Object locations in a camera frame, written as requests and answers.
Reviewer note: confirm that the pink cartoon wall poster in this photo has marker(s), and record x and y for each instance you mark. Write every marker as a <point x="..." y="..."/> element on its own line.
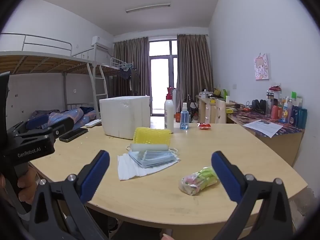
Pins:
<point x="262" y="67"/>

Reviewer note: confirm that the printed paper sheet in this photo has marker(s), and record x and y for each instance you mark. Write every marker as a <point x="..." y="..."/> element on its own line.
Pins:
<point x="263" y="128"/>

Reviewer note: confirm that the white foam box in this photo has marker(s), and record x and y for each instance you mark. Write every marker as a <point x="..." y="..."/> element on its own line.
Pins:
<point x="125" y="117"/>

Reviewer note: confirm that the wooden chair with smiley face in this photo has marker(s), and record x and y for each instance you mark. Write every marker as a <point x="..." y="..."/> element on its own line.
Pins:
<point x="220" y="112"/>

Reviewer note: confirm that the white remote control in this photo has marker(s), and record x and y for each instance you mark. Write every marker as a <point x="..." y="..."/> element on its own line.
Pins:
<point x="93" y="123"/>

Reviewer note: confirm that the red snack wrapper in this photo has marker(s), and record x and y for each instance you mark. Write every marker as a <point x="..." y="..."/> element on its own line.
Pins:
<point x="204" y="126"/>

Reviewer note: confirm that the hanging dark clothes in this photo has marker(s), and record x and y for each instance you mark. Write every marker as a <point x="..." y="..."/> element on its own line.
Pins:
<point x="125" y="73"/>

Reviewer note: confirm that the black smartphone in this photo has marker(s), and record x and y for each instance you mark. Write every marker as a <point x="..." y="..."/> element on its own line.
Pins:
<point x="73" y="134"/>

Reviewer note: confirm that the person's left hand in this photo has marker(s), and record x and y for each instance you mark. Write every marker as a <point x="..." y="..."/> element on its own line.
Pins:
<point x="27" y="182"/>

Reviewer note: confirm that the black headphones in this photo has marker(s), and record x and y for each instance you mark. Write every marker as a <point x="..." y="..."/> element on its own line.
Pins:
<point x="258" y="105"/>

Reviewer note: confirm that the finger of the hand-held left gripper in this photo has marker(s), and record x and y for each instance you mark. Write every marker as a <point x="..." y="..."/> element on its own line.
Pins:
<point x="64" y="127"/>

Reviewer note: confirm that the yellow bubble sponge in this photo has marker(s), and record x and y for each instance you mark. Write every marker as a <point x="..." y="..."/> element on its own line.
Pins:
<point x="152" y="136"/>

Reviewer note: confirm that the green pink tissue packet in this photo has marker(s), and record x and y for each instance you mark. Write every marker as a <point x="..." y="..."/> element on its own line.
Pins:
<point x="198" y="181"/>

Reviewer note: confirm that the glass balcony door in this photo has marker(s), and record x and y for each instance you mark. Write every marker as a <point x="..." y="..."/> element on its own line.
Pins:
<point x="162" y="80"/>

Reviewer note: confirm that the grey purple blanket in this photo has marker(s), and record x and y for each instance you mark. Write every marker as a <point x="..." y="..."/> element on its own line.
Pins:
<point x="42" y="115"/>

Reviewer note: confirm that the ceiling tube light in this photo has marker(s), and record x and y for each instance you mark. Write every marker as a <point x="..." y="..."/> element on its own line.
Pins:
<point x="147" y="8"/>

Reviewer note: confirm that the row of toiletry bottles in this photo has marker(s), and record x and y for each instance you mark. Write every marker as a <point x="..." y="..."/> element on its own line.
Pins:
<point x="285" y="112"/>

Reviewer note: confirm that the dark blue clothes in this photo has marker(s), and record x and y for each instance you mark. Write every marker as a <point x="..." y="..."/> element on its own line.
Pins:
<point x="87" y="110"/>

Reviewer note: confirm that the stack of blue face masks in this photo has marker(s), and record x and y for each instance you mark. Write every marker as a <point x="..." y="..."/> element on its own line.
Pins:
<point x="155" y="158"/>

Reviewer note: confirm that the white lotion bottle red pump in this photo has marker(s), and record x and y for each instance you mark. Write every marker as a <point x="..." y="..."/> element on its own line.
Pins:
<point x="169" y="117"/>

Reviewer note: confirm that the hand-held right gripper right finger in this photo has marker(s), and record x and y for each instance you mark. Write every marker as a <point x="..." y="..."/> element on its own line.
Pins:
<point x="226" y="177"/>

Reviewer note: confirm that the orange container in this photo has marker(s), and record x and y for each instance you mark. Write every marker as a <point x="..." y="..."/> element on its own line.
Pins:
<point x="178" y="117"/>

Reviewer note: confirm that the brown curtain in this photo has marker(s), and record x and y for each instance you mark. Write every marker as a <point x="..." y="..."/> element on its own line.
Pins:
<point x="136" y="60"/>
<point x="193" y="67"/>

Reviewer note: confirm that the blue spray bottle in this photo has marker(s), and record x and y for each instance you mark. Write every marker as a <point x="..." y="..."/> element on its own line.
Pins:
<point x="184" y="120"/>

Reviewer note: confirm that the desk with patterned cloth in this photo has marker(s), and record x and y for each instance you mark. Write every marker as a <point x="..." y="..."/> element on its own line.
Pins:
<point x="290" y="142"/>

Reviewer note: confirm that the white air conditioner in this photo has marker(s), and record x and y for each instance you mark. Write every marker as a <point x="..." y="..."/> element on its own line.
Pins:
<point x="100" y="41"/>

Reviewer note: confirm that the blue quilt with orange lines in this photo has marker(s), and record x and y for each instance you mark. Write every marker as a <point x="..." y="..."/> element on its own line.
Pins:
<point x="66" y="117"/>

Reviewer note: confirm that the metal bunk bed with ladder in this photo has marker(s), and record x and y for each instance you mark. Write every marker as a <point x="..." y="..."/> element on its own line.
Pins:
<point x="37" y="63"/>

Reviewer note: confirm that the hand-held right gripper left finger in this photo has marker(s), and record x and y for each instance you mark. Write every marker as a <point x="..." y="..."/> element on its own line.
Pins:
<point x="96" y="175"/>

